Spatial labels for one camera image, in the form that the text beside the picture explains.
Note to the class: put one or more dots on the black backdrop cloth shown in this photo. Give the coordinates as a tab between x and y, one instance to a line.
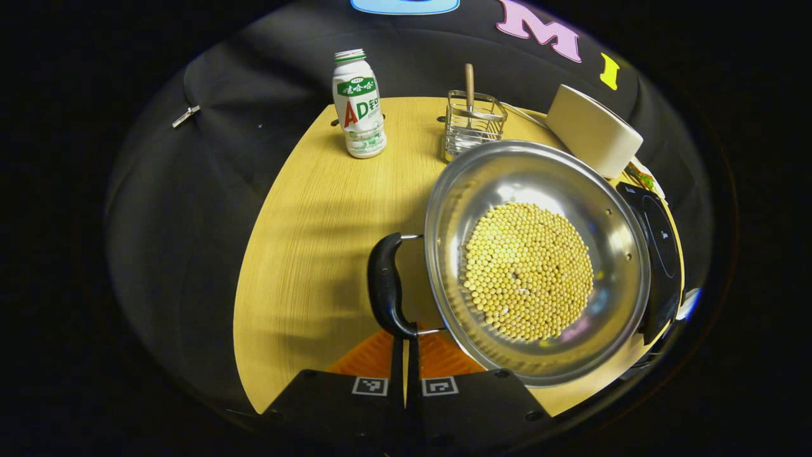
190	222

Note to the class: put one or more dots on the stainless steel pot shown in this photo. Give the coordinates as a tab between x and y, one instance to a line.
507	178

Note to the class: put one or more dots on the pile of yellow soybeans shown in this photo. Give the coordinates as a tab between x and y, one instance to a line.
526	273

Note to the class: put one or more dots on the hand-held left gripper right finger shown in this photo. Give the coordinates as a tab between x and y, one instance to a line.
413	365

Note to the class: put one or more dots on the wooden stick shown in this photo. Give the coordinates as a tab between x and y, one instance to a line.
469	86

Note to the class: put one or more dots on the sandwich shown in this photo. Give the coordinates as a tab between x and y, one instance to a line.
642	178

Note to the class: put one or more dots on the white drink bottle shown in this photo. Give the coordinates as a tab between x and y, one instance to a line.
358	108

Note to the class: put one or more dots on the silver clip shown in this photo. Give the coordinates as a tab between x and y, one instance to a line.
185	117

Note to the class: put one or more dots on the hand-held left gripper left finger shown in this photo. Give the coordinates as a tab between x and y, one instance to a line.
397	365

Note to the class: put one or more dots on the black induction cooktop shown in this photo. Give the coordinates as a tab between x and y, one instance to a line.
663	254

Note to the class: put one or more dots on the white toaster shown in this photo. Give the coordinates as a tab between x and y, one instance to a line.
593	130

